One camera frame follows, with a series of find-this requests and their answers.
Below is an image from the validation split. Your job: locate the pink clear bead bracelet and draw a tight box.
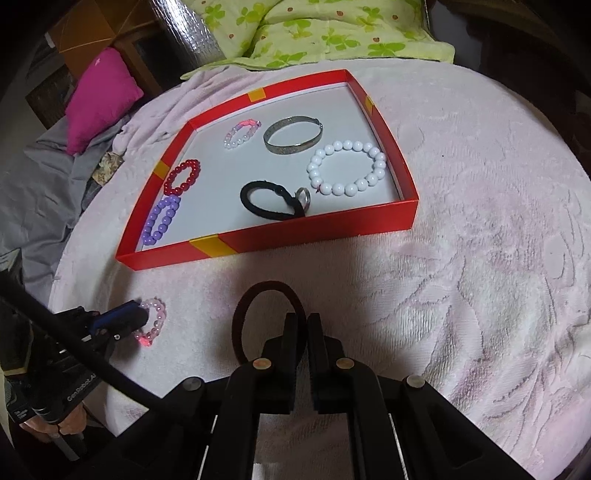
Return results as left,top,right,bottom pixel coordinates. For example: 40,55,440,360
134,297,167,348

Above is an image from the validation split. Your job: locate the dark maroon hair band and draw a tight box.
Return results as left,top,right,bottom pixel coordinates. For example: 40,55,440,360
231,280,305,366

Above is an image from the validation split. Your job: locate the red bead bracelet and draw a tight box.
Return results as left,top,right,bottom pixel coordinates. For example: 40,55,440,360
162,158,202,197

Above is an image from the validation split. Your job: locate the white bead bracelet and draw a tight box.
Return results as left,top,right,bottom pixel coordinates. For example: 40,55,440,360
306,139,388,198

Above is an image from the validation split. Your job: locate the silver metal bangle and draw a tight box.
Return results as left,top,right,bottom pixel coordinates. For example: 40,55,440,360
263,115,324,156

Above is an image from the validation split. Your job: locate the pearl bracelet with pink bow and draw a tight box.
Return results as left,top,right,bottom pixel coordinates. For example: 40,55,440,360
222,118,263,151

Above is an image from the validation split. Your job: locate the person's left hand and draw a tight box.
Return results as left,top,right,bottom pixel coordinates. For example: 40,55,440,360
20,404,87,443

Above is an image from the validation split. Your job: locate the grey bed sheet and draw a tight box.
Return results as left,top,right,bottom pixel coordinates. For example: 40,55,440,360
1,116,129,304

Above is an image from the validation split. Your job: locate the small patterned fabric pouch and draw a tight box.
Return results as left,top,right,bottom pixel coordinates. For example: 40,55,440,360
91,152,124,187

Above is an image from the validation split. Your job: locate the light pink fleece blanket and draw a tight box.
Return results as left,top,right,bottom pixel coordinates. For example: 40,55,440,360
49,59,590,479

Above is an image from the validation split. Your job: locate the red shallow tray box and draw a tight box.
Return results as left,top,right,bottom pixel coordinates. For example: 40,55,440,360
115,69,419,270

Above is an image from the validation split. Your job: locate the magenta pillow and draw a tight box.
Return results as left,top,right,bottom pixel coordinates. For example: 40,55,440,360
65,47,144,155

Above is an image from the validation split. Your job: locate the silver foil insulation sheet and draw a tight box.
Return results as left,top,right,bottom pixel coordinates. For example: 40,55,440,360
150,0,224,70

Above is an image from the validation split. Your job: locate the green clover quilt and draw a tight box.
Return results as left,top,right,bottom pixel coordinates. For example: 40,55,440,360
185,0,455,71

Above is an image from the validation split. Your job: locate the purple bead bracelet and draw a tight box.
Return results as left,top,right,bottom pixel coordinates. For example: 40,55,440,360
141,193,181,246

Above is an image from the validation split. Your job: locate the black hair tie with ring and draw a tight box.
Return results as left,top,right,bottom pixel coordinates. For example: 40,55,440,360
239,180,313,222

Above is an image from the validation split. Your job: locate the wooden chair frame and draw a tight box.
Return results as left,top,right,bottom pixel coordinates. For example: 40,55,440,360
48,0,163,97

